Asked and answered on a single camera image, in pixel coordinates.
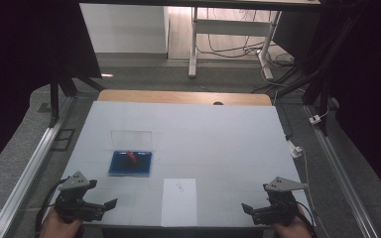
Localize red stamp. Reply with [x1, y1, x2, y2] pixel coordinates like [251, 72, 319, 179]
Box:
[126, 150, 138, 166]

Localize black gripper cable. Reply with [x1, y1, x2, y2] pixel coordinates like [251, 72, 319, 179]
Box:
[296, 199, 319, 238]
[34, 178, 69, 238]

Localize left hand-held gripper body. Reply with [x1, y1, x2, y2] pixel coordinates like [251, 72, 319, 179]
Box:
[53, 171, 109, 223]

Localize white plug with cable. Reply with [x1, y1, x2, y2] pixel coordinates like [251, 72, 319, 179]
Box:
[288, 139, 315, 206]

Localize white table cover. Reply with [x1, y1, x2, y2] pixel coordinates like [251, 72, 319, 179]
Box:
[63, 100, 301, 229]

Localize white cabinet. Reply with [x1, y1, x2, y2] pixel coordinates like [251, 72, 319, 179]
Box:
[79, 3, 170, 55]

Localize white floor cable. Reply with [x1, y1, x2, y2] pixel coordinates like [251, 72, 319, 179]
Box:
[260, 63, 307, 93]

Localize black curtain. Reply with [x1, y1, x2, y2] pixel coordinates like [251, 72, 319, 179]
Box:
[306, 0, 381, 207]
[0, 0, 103, 178]

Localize aluminium rail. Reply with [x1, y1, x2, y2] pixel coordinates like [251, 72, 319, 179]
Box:
[0, 115, 67, 238]
[303, 104, 381, 238]

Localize person's left hand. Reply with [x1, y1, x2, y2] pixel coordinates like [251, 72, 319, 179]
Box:
[39, 207, 84, 238]

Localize black metal stand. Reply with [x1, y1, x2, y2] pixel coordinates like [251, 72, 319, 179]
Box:
[48, 63, 107, 129]
[271, 13, 361, 137]

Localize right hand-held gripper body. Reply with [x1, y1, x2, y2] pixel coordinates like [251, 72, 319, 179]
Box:
[250, 176, 309, 228]

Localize white paper sheet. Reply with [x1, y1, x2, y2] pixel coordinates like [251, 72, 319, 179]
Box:
[160, 178, 198, 228]

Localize blue ink pad box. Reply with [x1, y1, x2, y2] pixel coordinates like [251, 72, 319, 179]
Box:
[107, 130, 154, 179]

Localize black floor frame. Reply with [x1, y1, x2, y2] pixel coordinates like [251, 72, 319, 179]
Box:
[50, 128, 76, 153]

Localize person's right hand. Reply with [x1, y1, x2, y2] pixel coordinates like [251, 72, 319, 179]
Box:
[272, 205, 313, 238]

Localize white-legged desk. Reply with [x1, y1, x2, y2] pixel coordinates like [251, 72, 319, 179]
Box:
[78, 0, 321, 80]

